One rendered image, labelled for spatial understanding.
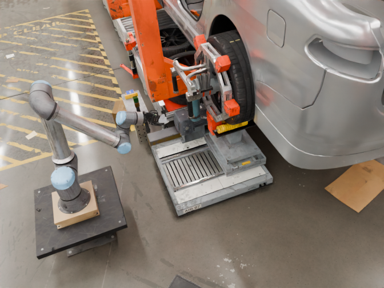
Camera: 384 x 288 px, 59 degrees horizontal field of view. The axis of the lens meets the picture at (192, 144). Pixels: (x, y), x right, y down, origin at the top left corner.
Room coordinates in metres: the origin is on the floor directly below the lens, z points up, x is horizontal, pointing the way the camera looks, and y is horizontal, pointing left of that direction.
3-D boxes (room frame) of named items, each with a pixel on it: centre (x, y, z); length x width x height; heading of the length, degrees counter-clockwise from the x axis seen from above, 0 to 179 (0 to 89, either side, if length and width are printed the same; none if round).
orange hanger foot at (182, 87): (2.56, -0.08, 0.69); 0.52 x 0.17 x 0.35; 106
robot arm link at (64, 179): (1.55, 0.87, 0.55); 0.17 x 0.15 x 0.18; 10
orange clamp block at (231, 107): (1.77, -0.29, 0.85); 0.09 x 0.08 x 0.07; 16
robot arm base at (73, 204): (1.54, 0.87, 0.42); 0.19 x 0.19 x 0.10
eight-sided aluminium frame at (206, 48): (2.07, -0.20, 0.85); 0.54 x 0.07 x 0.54; 16
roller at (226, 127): (1.98, -0.33, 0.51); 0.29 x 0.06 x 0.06; 106
